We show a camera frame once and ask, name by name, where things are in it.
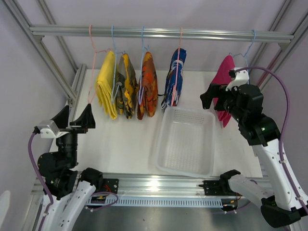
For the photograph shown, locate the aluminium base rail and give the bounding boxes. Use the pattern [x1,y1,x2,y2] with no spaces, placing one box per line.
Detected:
[30,171,272,196]

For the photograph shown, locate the pink trousers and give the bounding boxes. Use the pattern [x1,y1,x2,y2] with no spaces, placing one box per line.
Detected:
[212,55,235,128]

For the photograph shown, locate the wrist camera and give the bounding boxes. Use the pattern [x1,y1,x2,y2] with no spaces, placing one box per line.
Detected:
[34,120,60,139]
[226,67,249,91]

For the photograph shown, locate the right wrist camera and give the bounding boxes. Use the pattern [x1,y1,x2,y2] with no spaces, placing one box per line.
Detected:
[226,67,249,91]

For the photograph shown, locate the white plastic basket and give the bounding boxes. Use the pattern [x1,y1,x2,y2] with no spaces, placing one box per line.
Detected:
[155,107,216,178]

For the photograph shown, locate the blue hanger with camo trousers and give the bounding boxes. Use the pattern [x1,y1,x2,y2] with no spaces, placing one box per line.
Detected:
[111,26,126,104]

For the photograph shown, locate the orange brown camouflage trousers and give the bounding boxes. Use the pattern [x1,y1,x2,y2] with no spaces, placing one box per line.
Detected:
[137,51,158,120]

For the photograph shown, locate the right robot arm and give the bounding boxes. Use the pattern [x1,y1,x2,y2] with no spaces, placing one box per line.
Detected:
[200,84,308,228]

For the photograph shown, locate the pink wire hanger far left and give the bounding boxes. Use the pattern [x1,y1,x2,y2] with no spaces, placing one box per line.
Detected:
[88,24,111,104]

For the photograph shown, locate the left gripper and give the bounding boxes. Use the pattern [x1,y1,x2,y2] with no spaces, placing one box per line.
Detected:
[51,103,95,167]

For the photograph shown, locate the aluminium hanging rail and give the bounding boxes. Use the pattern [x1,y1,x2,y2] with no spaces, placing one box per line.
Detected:
[29,25,294,44]

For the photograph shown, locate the white slotted cable duct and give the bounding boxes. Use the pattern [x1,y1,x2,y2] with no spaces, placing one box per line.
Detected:
[86,197,224,207]

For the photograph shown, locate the aluminium frame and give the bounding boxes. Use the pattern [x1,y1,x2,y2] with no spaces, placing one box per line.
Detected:
[247,0,308,97]
[0,0,87,120]

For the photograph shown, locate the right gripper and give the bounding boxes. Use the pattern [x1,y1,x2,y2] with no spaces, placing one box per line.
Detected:
[200,83,245,123]

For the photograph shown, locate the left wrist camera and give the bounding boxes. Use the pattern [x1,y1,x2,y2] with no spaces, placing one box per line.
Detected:
[34,120,60,139]

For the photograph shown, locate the blue hanger with orange trousers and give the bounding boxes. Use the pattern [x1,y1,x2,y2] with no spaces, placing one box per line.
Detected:
[138,26,150,105]

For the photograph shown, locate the left aluminium frame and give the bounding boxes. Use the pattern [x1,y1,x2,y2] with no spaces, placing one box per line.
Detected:
[0,0,87,120]

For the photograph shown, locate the grey yellow camouflage trousers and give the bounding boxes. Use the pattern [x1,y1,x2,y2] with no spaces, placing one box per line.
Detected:
[115,53,138,119]

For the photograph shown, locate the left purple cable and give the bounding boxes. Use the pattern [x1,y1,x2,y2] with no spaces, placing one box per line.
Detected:
[28,132,54,231]

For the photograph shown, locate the blue white patterned trousers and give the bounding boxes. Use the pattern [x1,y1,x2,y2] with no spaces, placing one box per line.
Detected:
[161,48,187,110]

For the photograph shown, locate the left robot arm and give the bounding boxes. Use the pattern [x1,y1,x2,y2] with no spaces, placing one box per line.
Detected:
[32,104,104,231]

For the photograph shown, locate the right aluminium frame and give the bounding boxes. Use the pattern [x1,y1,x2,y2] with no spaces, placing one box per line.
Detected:
[247,0,308,97]

